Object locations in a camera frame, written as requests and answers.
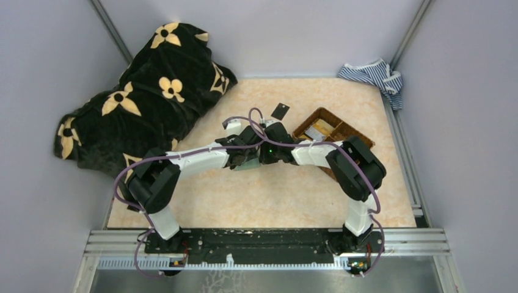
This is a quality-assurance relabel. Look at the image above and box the green card holder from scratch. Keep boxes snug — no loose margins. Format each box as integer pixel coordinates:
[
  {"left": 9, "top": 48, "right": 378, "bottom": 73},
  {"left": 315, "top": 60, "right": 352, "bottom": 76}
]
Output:
[{"left": 233, "top": 157, "right": 261, "bottom": 171}]

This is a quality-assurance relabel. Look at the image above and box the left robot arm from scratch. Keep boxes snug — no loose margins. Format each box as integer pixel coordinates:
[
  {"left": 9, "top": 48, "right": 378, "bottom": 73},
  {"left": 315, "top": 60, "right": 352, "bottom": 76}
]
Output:
[{"left": 126, "top": 126, "right": 261, "bottom": 253}]

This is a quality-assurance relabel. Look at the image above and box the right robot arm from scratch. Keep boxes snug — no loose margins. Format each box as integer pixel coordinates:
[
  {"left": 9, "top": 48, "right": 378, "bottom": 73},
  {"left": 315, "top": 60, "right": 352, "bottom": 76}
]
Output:
[{"left": 260, "top": 120, "right": 387, "bottom": 251}]

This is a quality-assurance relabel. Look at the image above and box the black card on table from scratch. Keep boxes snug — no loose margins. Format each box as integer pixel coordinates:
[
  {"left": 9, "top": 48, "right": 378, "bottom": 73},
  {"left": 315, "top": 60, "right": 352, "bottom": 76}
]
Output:
[{"left": 271, "top": 103, "right": 290, "bottom": 121}]

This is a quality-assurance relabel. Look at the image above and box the silver card in basket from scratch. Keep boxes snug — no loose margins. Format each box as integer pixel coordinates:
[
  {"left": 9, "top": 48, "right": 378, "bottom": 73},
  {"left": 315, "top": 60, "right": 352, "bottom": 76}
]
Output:
[{"left": 304, "top": 126, "right": 326, "bottom": 142}]

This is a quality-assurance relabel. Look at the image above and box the woven wicker divided basket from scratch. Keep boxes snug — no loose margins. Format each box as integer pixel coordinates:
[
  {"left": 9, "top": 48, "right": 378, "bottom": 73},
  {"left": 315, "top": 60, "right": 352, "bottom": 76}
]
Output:
[{"left": 292, "top": 107, "right": 376, "bottom": 181}]

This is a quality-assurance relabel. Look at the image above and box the black floral blanket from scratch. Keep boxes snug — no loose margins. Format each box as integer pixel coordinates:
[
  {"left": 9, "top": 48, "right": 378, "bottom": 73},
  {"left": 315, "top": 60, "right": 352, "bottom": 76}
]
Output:
[{"left": 53, "top": 22, "right": 238, "bottom": 177}]

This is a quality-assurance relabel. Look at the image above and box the blue striped cloth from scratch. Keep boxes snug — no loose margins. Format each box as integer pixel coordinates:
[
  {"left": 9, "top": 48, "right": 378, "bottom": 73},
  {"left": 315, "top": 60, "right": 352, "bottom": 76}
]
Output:
[{"left": 337, "top": 59, "right": 403, "bottom": 110}]

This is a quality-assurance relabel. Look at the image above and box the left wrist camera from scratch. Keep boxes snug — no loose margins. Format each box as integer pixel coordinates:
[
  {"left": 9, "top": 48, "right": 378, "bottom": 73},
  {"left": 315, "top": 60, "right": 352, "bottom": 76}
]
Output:
[{"left": 222, "top": 118, "right": 243, "bottom": 137}]

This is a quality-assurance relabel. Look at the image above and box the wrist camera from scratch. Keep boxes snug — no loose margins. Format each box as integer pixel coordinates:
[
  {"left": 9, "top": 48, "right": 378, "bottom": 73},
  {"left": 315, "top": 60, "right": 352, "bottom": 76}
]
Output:
[
  {"left": 222, "top": 118, "right": 243, "bottom": 137},
  {"left": 260, "top": 118, "right": 277, "bottom": 129}
]

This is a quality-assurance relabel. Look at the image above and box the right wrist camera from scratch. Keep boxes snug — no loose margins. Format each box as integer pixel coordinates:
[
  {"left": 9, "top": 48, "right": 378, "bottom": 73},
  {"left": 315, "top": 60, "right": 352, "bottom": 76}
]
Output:
[{"left": 260, "top": 118, "right": 277, "bottom": 129}]

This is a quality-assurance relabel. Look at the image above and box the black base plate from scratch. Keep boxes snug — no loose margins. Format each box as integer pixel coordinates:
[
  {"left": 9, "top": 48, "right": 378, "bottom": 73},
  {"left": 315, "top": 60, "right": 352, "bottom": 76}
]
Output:
[{"left": 144, "top": 228, "right": 382, "bottom": 265}]

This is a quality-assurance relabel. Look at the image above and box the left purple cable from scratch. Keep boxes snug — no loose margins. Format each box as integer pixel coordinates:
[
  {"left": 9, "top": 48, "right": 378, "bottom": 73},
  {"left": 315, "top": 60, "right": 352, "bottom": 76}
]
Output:
[{"left": 112, "top": 116, "right": 268, "bottom": 227}]

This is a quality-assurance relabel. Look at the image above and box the aluminium frame rail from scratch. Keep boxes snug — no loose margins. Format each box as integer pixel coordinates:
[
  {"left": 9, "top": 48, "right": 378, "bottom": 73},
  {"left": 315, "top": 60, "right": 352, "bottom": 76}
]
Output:
[{"left": 73, "top": 228, "right": 464, "bottom": 292}]

